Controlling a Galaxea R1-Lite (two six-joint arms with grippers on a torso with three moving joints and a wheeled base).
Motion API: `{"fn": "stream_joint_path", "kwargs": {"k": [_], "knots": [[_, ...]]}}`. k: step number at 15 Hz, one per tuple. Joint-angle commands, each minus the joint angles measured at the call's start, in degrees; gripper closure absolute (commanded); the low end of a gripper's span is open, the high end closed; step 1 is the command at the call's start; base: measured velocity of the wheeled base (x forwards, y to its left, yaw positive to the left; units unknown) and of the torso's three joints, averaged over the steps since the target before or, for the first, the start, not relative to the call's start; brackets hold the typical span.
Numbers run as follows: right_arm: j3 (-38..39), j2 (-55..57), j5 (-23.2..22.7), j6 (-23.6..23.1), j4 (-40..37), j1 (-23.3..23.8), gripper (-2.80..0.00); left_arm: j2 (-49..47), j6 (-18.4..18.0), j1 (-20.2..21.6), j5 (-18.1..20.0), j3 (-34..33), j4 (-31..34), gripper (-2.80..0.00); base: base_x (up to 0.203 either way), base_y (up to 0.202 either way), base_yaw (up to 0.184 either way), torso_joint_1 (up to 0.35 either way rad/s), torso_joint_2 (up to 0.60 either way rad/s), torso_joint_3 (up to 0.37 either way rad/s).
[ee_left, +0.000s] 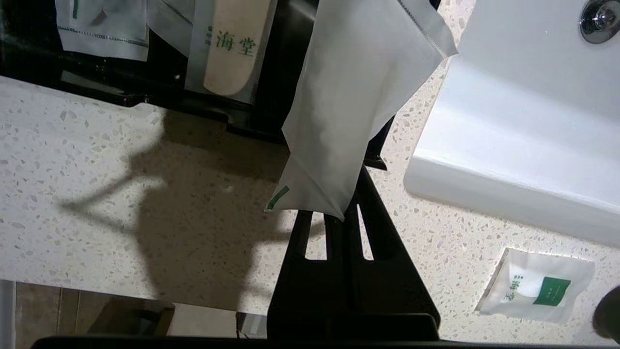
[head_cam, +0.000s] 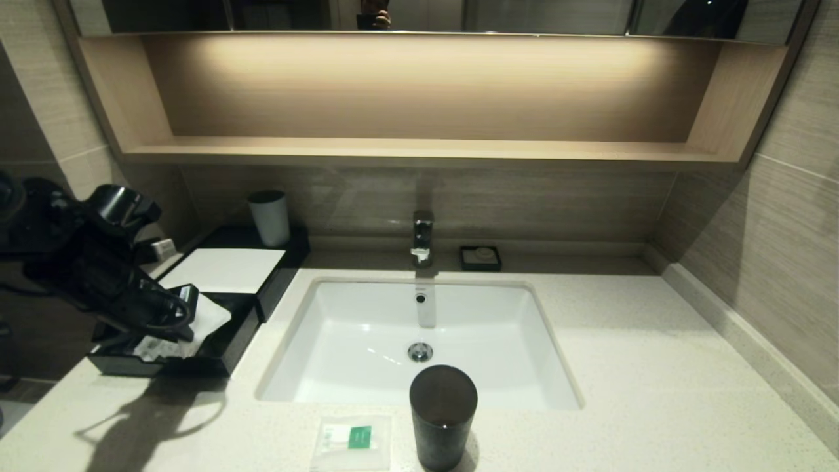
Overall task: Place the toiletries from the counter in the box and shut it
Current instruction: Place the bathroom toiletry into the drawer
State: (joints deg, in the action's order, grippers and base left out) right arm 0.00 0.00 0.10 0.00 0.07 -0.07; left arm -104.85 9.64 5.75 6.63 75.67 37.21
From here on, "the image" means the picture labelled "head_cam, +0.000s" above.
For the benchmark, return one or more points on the mirror cabinet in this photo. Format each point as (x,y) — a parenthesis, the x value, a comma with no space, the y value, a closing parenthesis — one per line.
(544,16)

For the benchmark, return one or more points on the chrome drain plug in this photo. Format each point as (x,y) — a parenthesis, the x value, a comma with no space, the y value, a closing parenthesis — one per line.
(420,352)

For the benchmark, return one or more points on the beige soap bar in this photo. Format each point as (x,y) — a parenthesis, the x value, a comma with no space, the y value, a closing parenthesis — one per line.
(484,254)

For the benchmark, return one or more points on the wooden wall shelf niche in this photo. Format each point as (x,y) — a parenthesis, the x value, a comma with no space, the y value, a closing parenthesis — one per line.
(419,152)

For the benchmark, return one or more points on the white cup with dark rim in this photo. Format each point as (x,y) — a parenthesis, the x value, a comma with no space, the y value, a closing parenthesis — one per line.
(270,219)

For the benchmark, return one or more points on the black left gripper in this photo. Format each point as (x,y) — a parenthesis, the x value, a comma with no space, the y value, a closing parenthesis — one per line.
(141,305)

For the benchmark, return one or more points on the white sink basin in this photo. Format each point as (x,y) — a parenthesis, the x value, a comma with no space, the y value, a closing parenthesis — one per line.
(354,341)

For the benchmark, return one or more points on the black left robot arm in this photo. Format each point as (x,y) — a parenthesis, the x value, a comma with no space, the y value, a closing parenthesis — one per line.
(59,229)

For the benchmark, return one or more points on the black pull-out drawer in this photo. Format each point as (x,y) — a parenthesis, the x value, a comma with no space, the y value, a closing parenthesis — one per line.
(229,354)

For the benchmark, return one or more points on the black soap dish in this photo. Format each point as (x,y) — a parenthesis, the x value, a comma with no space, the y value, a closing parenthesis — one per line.
(467,262)

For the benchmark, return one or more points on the white packet with green label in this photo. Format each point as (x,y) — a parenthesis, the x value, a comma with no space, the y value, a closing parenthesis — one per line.
(351,442)

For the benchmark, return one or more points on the chrome faucet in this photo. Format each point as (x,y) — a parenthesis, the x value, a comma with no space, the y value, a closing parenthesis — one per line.
(423,239)

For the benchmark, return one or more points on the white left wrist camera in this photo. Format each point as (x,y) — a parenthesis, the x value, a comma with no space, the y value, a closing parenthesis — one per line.
(164,248)

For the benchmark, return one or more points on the black drawer box case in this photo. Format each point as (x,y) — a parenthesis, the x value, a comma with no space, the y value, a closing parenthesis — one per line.
(292,259)

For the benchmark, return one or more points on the black cup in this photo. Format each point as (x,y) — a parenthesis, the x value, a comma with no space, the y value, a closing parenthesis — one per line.
(442,419)

